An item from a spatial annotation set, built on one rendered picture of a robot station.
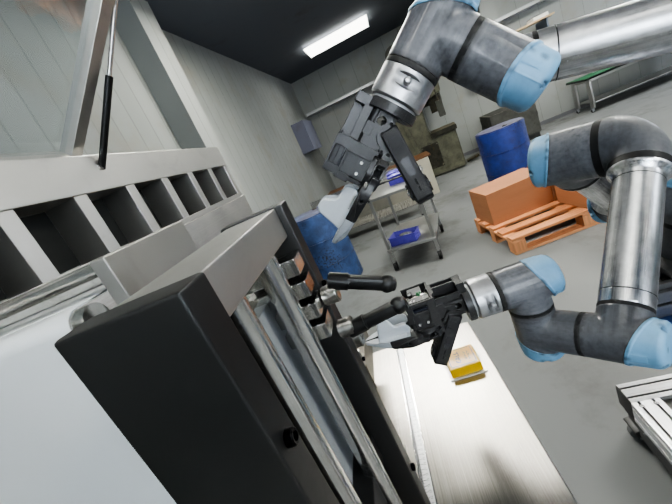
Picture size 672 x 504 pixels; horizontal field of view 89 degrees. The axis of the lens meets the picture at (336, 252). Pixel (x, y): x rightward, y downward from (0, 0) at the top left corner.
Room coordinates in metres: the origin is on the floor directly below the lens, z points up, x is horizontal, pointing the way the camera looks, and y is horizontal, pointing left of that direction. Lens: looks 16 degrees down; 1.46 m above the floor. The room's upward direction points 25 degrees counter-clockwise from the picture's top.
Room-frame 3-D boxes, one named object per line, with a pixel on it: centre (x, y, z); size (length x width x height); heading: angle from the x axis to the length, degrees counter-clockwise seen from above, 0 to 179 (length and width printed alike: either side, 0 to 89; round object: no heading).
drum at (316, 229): (4.00, 0.09, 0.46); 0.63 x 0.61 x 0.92; 75
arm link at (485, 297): (0.55, -0.21, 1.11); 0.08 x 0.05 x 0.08; 169
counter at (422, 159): (6.58, -1.32, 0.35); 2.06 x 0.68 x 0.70; 74
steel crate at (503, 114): (7.28, -4.51, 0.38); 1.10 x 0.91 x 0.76; 164
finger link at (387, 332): (0.57, -0.02, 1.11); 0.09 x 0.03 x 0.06; 79
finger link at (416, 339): (0.56, -0.07, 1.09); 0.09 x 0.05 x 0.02; 79
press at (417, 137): (7.61, -3.07, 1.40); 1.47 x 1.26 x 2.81; 74
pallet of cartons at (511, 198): (3.03, -2.13, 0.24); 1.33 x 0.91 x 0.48; 84
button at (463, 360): (0.66, -0.16, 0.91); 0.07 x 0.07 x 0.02; 79
